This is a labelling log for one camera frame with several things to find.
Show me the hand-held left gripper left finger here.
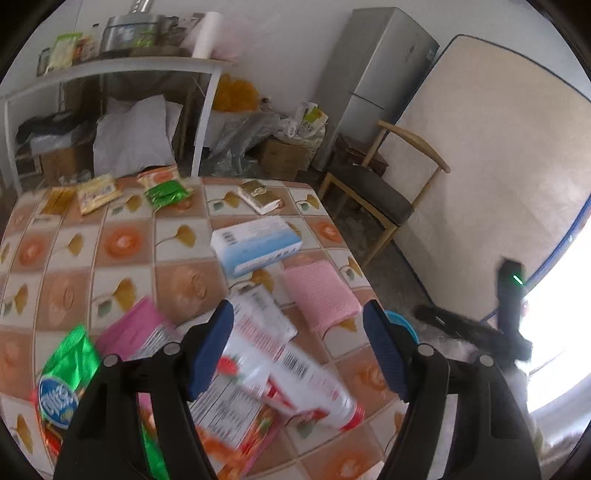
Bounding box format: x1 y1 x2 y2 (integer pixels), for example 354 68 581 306
53 299 235 480

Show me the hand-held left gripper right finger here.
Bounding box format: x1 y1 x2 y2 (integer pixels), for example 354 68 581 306
362 299 542 480

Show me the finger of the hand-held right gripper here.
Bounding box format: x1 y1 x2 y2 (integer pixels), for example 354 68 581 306
413 305 509 357

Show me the blue plastic wastebasket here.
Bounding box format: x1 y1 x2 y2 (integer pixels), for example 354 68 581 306
382 310 422 346

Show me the white bottle red cap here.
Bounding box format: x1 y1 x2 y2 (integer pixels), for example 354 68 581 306
217 288 365 430

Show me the pink orange snack bag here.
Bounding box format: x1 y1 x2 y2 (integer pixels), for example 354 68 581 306
95 296 280 480

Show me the green chip bag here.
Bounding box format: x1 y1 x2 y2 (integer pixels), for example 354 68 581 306
31 324 169 480

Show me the pink towel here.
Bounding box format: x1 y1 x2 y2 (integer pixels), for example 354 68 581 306
281 259 363 334

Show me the blue white tissue box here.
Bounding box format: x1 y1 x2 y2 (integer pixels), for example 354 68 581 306
211 216 303 279

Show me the beige mattress blue border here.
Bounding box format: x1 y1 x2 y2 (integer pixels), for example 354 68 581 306
369 34 591 324

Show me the orange patterned tablecloth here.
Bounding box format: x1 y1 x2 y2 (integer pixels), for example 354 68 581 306
0 175 411 480

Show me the gold white pack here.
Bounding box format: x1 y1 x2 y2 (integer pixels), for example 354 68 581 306
238 180 282 215

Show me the small green snack packet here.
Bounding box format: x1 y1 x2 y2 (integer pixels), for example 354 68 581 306
144 181 192 212

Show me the wooden chair dark seat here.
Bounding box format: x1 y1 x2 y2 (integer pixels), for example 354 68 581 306
318 120 451 268

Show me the small orange snack packet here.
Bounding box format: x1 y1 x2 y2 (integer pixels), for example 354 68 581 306
137 165 182 188

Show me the yellow snack packet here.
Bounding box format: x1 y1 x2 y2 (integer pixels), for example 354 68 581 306
76 174 122 215

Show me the dark wooden stool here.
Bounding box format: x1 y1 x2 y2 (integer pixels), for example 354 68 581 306
335 134 389 176

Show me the gray plastic bag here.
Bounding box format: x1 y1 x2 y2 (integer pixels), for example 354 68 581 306
203 113 282 178

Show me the golden snack packet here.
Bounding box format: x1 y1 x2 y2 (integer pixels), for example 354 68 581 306
41 187 77 215

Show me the white sack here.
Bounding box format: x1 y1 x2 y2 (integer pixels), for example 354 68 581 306
93 95 183 178

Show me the white bag green print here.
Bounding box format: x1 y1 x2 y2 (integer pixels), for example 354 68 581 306
288 102 329 139

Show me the yellow cloth item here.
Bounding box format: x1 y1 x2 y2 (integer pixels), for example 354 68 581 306
212 76 259 113

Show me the gray fridge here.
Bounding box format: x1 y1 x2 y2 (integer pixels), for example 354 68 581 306
311 7 440 171

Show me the black bag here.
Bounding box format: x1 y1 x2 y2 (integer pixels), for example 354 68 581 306
16 111 93 144

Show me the long white table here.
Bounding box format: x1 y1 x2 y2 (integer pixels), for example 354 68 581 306
0 55 236 195

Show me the pale pink plastic bag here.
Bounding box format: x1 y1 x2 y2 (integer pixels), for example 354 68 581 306
217 16 259 61

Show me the white paper towel roll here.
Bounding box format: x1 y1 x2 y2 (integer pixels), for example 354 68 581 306
191 11 225 60

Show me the green white food bag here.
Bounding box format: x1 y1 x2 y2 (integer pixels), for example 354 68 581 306
46 32 84 72

